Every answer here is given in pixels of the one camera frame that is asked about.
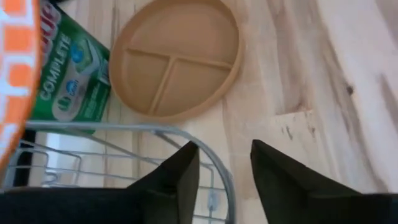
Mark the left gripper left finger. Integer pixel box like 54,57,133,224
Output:
0,140,200,224

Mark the tan divided plate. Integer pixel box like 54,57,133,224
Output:
108,0,243,123

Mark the green Cascade detergent box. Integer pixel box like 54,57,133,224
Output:
29,1,112,134

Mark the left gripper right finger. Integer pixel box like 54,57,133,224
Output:
250,139,398,224

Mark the orange patterned plate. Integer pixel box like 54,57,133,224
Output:
0,0,43,183

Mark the grey wire dish rack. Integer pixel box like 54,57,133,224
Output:
0,121,237,224

